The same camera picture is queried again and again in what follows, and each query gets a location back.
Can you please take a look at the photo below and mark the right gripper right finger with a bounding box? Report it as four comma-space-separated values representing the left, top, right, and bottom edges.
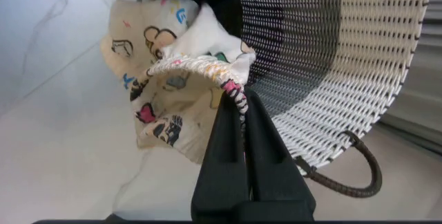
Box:
244, 88, 317, 222

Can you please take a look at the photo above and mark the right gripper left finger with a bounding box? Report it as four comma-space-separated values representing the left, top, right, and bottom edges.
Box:
191, 91, 250, 222

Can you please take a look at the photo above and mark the cream printed garment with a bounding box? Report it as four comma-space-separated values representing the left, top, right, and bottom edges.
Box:
99, 0, 257, 165

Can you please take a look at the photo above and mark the white laundry basket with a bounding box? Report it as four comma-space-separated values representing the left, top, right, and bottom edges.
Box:
240, 0, 435, 199

